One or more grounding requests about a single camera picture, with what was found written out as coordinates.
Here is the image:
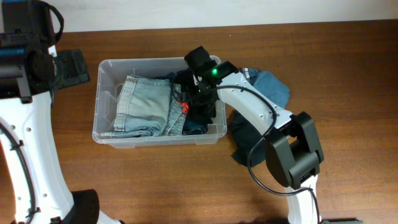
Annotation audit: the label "black garment with red trim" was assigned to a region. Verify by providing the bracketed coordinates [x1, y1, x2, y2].
[171, 69, 216, 124]

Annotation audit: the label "blue grey garment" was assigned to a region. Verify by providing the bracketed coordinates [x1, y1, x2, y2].
[242, 68, 290, 108]

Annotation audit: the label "dark blue jeans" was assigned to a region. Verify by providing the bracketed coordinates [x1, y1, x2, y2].
[155, 72, 209, 136]

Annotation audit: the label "light blue jeans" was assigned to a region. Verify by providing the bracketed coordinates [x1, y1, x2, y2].
[100, 75, 187, 138]

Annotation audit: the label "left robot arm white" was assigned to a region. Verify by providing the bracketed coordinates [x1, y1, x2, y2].
[1, 1, 113, 224]

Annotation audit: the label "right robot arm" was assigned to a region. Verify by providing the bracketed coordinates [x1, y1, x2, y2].
[184, 47, 324, 223]

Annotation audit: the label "clear plastic storage bin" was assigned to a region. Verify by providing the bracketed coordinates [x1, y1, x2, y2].
[92, 57, 227, 149]

